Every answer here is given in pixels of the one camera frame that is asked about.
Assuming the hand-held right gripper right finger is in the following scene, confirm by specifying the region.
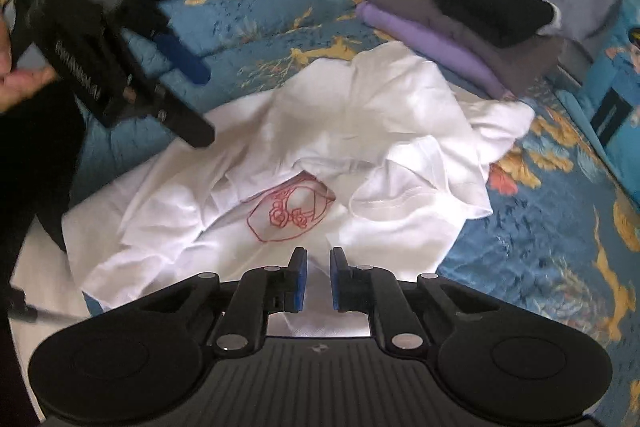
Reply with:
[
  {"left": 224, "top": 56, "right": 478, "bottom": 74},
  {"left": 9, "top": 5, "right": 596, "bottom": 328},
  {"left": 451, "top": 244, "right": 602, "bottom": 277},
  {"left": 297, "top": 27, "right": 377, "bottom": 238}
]
[{"left": 329, "top": 247, "right": 502, "bottom": 355}]

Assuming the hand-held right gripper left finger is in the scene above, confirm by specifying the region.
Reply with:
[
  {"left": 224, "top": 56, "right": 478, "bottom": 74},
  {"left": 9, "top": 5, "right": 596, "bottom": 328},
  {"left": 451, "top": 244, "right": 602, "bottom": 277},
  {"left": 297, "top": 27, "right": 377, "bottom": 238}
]
[{"left": 134, "top": 247, "right": 308, "bottom": 356}]

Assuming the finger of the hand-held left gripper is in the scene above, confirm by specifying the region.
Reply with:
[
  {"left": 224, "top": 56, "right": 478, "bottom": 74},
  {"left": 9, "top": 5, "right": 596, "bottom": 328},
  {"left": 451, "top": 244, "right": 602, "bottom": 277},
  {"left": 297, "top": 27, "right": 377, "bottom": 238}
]
[
  {"left": 124, "top": 68, "right": 217, "bottom": 148},
  {"left": 150, "top": 21, "right": 211, "bottom": 86}
]

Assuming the white t-shirt with red print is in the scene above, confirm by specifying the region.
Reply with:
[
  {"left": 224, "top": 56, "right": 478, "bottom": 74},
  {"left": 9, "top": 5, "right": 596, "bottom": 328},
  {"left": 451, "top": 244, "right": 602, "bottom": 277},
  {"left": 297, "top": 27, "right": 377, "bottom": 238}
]
[{"left": 11, "top": 41, "right": 536, "bottom": 339}]

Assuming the person's left hand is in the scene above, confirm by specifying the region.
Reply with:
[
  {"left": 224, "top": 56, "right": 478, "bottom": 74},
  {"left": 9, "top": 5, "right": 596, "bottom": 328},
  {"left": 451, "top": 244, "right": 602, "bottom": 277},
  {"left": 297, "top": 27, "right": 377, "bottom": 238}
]
[{"left": 0, "top": 18, "right": 59, "bottom": 114}]

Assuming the blue floral bedspread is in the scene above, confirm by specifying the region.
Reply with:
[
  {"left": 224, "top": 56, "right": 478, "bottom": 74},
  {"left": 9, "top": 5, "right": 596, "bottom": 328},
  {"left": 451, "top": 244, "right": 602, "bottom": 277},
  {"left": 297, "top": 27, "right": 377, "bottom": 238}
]
[{"left": 75, "top": 0, "right": 640, "bottom": 408}]

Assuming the folded purple garment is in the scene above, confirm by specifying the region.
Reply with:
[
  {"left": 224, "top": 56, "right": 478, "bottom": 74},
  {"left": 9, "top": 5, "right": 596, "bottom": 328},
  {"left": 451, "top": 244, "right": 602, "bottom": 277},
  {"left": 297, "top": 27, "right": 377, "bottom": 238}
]
[{"left": 355, "top": 1, "right": 512, "bottom": 100}]

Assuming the folded grey garment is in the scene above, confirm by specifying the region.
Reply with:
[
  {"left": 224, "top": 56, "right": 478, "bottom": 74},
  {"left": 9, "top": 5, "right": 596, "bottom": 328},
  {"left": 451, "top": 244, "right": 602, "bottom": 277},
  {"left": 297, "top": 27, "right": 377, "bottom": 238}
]
[{"left": 361, "top": 0, "right": 565, "bottom": 96}]

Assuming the folded black garment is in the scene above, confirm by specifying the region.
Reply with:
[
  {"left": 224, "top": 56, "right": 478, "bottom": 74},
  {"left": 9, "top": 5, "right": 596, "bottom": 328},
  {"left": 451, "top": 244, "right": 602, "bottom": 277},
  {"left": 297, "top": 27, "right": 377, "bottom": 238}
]
[{"left": 429, "top": 0, "right": 562, "bottom": 48}]

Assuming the blue cartoon printed cushion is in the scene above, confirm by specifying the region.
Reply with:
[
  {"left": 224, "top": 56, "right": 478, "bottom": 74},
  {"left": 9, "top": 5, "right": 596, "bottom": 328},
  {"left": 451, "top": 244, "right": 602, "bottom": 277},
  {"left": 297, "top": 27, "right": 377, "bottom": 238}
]
[{"left": 555, "top": 26, "right": 640, "bottom": 168}]

